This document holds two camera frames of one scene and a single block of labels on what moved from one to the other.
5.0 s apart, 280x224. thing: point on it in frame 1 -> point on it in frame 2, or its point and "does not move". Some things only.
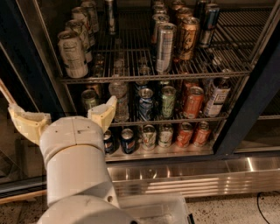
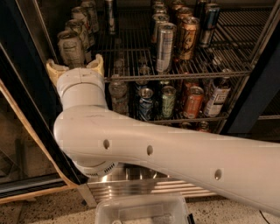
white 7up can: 73,53 does not move
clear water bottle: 119,90 does not move
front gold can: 189,31 does not move
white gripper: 71,133 -> 80,78
